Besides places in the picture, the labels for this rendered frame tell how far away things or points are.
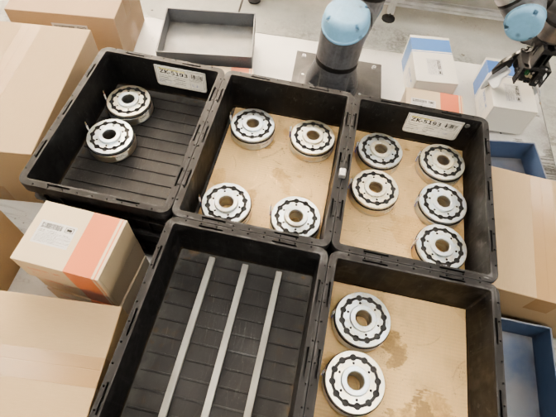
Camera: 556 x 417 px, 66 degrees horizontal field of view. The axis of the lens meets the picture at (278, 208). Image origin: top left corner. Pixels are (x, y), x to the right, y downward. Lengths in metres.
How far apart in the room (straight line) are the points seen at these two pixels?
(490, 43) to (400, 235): 2.20
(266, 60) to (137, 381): 1.00
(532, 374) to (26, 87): 1.26
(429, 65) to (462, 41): 1.57
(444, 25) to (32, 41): 2.37
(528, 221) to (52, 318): 0.95
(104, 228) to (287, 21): 2.17
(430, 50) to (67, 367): 1.23
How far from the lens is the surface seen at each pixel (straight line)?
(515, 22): 1.08
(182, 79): 1.10
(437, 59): 1.41
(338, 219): 0.81
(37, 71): 1.19
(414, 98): 1.29
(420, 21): 3.01
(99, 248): 0.82
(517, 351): 1.10
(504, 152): 1.34
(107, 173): 1.02
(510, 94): 1.38
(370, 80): 1.35
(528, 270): 0.99
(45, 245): 0.85
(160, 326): 0.84
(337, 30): 1.14
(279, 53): 1.46
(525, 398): 1.08
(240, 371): 0.80
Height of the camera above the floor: 1.62
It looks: 59 degrees down
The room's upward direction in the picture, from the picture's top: 6 degrees clockwise
